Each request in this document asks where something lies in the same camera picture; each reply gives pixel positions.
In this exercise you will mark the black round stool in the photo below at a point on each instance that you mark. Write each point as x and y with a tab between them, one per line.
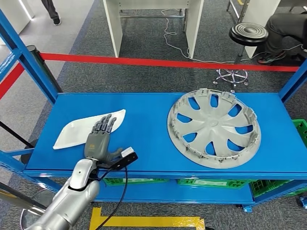
248	33

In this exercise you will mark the chrome pole with round base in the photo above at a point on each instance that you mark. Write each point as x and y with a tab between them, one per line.
14	195

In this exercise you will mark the white desk side panel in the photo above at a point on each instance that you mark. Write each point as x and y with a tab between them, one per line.
260	19

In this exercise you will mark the white plastic mirror cover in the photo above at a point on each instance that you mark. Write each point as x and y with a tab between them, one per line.
74	131

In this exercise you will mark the grey plastic wheel hubcap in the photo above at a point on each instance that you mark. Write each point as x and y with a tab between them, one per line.
215	125

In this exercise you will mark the green plastic crate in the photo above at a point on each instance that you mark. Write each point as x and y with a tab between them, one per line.
301	130
266	188
211	184
139	182

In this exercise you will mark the blue metal shelf rack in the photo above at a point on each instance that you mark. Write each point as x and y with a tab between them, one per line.
148	127

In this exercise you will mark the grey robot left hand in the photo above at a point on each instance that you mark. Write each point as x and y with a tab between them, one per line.
97	144

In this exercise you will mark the person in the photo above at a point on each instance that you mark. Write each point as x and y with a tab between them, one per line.
51	11
283	28

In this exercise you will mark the thin black pole stand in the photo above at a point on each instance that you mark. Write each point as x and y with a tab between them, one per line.
14	133

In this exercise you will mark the white open-frame desk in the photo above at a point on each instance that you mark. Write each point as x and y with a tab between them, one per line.
113	28

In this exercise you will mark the red barrier belt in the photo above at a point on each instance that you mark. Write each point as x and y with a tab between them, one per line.
168	62
10	81

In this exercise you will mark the white display plinth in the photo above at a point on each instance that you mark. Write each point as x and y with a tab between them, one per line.
12	16

